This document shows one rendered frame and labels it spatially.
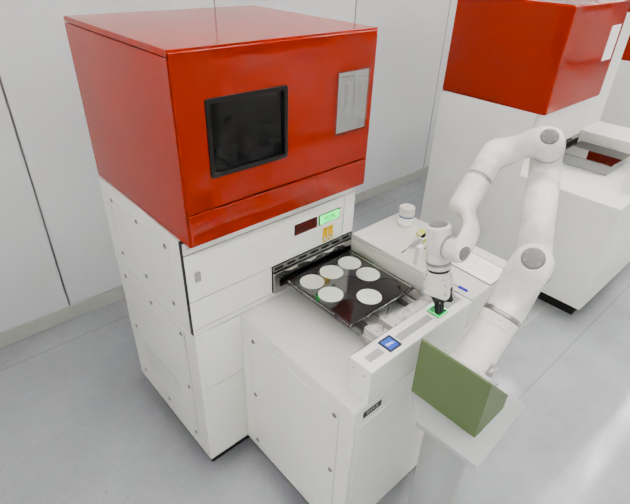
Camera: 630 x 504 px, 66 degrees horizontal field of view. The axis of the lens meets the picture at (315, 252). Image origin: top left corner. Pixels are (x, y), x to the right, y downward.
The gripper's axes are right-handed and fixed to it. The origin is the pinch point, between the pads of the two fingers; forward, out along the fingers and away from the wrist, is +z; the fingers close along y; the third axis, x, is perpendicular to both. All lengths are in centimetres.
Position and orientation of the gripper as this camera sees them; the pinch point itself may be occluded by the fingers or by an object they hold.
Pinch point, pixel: (439, 307)
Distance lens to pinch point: 178.3
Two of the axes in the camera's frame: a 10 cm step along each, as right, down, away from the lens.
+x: 7.4, -3.4, 5.8
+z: 1.1, 9.1, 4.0
